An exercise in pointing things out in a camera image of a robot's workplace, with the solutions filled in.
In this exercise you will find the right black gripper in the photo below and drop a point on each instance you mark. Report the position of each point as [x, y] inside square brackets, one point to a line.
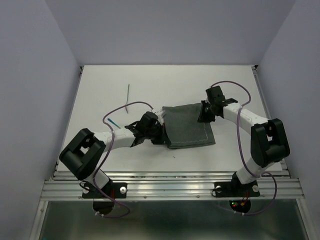
[202, 117]

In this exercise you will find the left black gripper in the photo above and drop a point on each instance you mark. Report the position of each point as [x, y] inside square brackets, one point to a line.
[163, 138]

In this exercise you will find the dark grey cloth napkin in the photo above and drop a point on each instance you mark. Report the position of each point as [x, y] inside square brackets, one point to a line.
[183, 129]

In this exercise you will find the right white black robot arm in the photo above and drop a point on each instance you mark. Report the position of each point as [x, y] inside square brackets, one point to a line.
[268, 139]

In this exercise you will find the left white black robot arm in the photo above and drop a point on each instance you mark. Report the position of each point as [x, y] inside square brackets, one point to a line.
[83, 153]

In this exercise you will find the iridescent rainbow spoon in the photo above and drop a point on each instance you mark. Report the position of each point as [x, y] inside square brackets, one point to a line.
[113, 123]

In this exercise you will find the silver metal fork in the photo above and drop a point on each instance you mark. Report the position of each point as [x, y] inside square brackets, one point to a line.
[127, 99]

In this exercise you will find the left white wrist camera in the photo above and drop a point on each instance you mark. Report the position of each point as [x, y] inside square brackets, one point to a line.
[160, 113]

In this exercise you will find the aluminium right side rail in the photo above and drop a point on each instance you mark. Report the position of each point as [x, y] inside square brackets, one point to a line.
[284, 167]

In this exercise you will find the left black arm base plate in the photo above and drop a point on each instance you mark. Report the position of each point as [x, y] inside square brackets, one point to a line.
[115, 190]

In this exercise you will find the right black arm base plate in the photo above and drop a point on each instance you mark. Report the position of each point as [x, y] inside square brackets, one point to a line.
[229, 189]

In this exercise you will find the aluminium front rail frame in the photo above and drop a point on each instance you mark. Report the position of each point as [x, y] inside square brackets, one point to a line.
[165, 186]

